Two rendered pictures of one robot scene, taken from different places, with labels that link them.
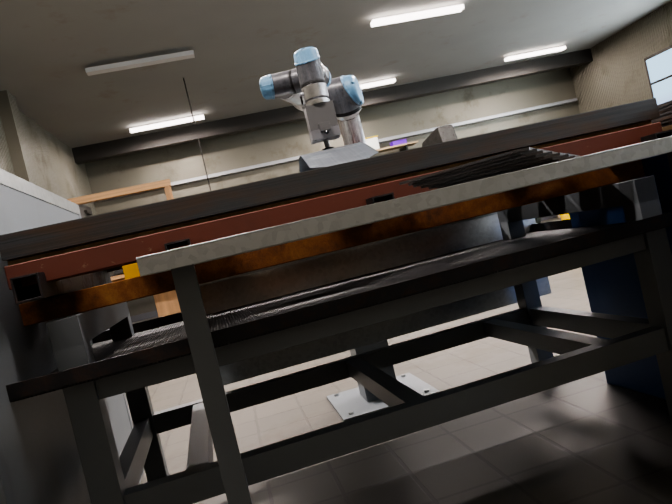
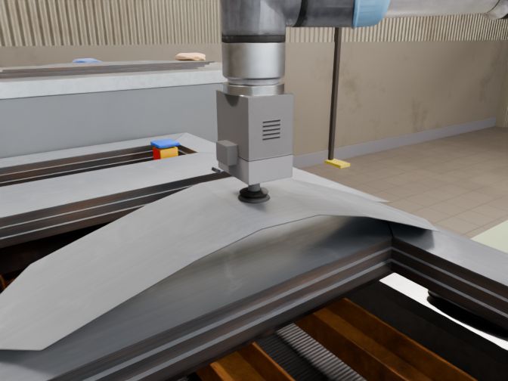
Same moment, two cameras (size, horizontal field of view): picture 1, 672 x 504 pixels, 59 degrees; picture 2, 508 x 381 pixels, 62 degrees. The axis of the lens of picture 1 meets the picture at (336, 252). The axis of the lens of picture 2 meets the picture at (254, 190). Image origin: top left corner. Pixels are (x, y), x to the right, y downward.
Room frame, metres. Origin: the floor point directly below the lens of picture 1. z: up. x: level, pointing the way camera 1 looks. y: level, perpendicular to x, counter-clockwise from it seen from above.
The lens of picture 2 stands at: (1.54, -0.53, 1.16)
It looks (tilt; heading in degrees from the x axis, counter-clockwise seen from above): 20 degrees down; 66
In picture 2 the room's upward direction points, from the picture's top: straight up
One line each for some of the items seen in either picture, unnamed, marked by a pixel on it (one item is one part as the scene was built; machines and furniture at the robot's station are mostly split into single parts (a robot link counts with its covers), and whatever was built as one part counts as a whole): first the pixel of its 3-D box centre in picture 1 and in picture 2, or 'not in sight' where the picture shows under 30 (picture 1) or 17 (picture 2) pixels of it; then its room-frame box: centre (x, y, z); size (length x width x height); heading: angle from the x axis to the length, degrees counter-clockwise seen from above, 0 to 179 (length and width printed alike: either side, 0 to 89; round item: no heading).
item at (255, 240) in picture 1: (454, 195); not in sight; (1.17, -0.25, 0.73); 1.20 x 0.26 x 0.03; 102
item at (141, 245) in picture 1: (369, 195); not in sight; (1.38, -0.11, 0.78); 1.56 x 0.09 x 0.06; 102
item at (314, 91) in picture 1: (314, 94); (252, 63); (1.76, -0.05, 1.13); 0.08 x 0.08 x 0.05
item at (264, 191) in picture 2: not in sight; (253, 187); (1.76, -0.05, 0.97); 0.04 x 0.04 x 0.02
